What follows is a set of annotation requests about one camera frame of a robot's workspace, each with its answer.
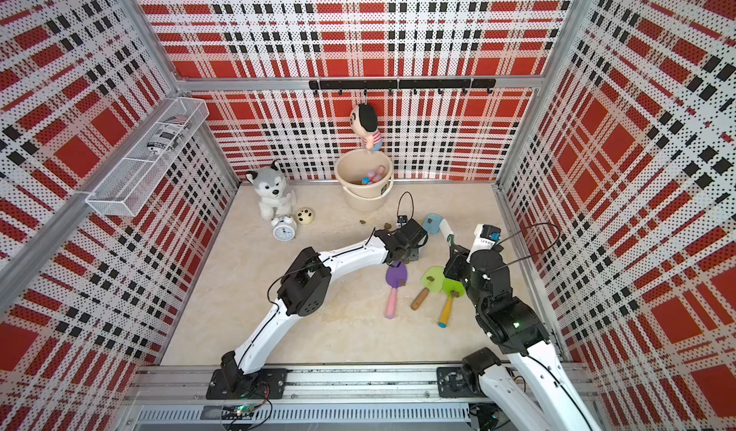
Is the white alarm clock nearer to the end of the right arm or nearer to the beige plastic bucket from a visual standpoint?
the beige plastic bucket

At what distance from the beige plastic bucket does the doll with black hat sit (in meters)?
0.04

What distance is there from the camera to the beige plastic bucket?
3.30ft

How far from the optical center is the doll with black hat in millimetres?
925
